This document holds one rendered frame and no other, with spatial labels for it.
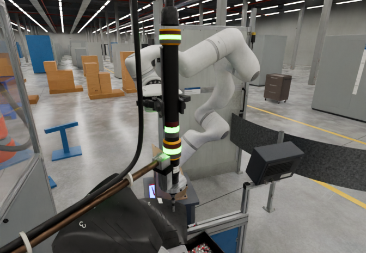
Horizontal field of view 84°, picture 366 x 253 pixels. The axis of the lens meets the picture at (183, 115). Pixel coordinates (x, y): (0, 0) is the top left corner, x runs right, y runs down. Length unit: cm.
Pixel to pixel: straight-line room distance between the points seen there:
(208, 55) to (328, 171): 188
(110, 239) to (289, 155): 96
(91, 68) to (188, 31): 586
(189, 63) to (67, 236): 55
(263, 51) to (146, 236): 983
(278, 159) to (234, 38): 67
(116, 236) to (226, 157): 256
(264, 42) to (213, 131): 914
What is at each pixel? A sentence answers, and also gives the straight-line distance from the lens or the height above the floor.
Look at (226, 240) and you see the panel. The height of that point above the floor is 68.
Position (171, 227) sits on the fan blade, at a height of 119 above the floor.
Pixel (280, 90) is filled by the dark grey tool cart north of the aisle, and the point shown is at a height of 47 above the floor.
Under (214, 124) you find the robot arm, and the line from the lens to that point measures 113.
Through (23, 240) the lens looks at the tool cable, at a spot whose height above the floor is 155.
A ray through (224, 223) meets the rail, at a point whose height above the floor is 84.
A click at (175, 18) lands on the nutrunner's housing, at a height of 183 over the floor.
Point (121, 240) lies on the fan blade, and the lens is 58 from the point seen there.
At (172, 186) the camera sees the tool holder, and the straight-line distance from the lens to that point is 52.
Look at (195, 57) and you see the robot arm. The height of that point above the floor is 174.
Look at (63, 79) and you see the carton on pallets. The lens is 962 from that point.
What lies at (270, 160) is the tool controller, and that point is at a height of 123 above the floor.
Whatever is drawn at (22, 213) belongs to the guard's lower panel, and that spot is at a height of 84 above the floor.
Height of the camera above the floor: 178
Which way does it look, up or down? 19 degrees down
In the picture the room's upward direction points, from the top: straight up
